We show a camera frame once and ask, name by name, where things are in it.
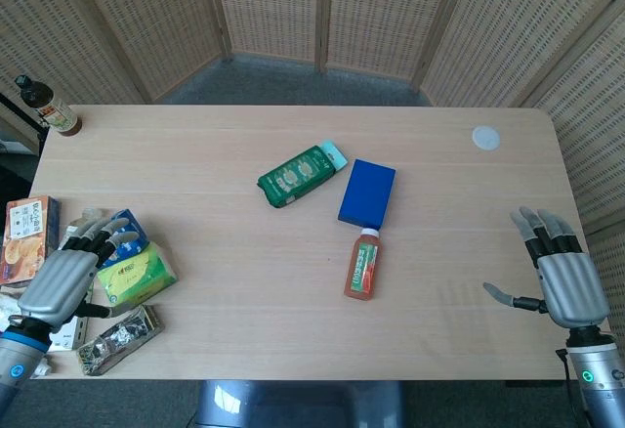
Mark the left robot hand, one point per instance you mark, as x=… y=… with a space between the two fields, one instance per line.
x=58 y=281

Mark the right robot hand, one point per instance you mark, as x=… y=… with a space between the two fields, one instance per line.
x=571 y=286

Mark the green snack packet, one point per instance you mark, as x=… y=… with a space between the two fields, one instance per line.
x=298 y=176

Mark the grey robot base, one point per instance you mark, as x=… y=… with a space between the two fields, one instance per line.
x=293 y=403

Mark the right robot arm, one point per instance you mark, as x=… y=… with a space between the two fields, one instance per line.
x=595 y=379

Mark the white crumpled wrapper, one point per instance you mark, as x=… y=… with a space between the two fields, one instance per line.
x=10 y=303

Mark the orange snack box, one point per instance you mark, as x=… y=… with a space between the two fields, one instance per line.
x=27 y=237

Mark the white carton box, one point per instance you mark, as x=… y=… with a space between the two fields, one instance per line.
x=66 y=337

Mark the beige milk tea bottle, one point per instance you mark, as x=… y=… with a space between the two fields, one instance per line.
x=90 y=215

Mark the blue cookie pack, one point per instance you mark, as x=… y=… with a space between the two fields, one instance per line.
x=131 y=254

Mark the green tissue pack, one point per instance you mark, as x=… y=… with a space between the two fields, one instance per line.
x=141 y=271

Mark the silver foil snack pack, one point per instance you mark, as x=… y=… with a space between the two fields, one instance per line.
x=122 y=337

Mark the white bottle with red cap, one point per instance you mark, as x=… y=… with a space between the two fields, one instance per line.
x=43 y=368

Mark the dark sauce bottle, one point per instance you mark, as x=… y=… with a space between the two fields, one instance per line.
x=54 y=110

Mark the black stand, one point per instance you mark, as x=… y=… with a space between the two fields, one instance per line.
x=19 y=114

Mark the orange juice bottle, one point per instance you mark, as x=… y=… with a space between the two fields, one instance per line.
x=362 y=267

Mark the blue box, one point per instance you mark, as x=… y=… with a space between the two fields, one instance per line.
x=366 y=193

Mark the woven wooden folding screen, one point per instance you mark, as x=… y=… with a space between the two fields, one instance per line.
x=268 y=8

